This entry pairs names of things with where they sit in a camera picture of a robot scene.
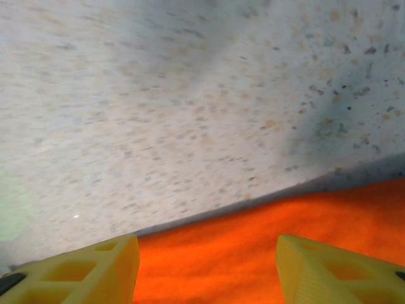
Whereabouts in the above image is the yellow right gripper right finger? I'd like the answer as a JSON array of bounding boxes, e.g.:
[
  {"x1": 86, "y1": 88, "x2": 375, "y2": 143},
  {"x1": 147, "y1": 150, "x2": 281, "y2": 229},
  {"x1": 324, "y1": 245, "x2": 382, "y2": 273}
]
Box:
[{"x1": 276, "y1": 234, "x2": 405, "y2": 304}]

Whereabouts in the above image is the orange t-shirt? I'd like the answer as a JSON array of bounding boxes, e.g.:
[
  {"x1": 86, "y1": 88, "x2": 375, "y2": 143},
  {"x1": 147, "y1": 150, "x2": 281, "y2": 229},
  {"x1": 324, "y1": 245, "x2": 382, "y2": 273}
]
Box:
[{"x1": 132, "y1": 177, "x2": 405, "y2": 304}]

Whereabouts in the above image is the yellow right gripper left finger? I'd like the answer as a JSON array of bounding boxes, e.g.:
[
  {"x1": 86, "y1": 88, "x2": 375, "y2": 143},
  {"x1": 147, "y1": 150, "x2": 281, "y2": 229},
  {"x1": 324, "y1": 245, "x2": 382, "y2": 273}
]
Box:
[{"x1": 0, "y1": 234, "x2": 140, "y2": 304}]

